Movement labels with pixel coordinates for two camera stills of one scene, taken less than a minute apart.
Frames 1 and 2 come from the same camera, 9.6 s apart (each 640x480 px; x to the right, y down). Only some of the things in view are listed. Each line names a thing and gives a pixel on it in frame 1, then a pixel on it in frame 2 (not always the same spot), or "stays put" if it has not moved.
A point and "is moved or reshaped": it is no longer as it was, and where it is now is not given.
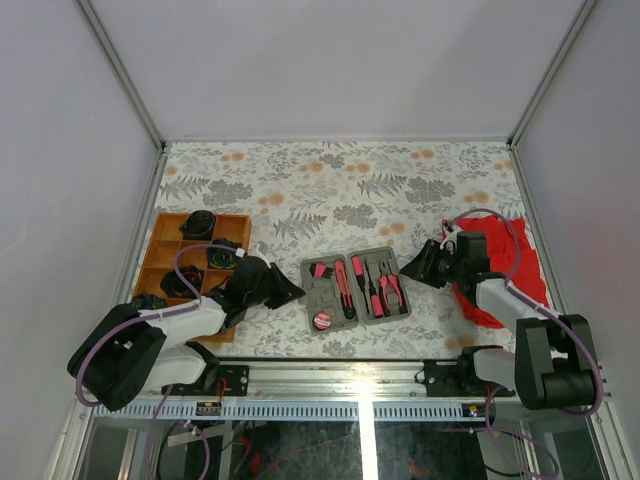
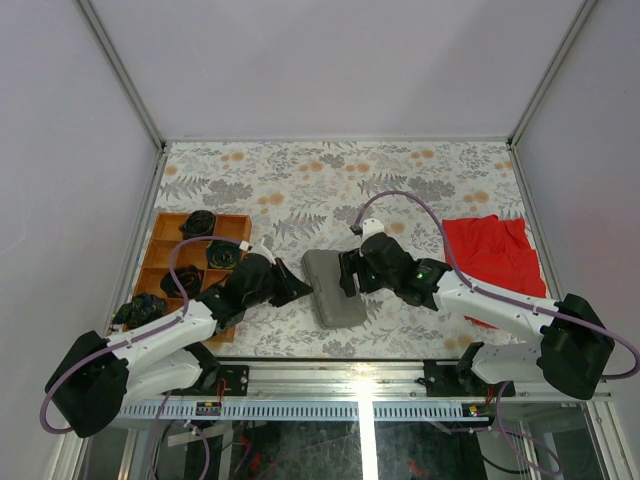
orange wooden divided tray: x=177 y=268 stays put
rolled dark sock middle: x=220 y=258 stays put
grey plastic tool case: x=359 y=288 is moved or reshaped
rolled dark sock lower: x=173 y=285 stays put
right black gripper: x=419 y=269 to x=349 y=265
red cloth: x=512 y=254 stays put
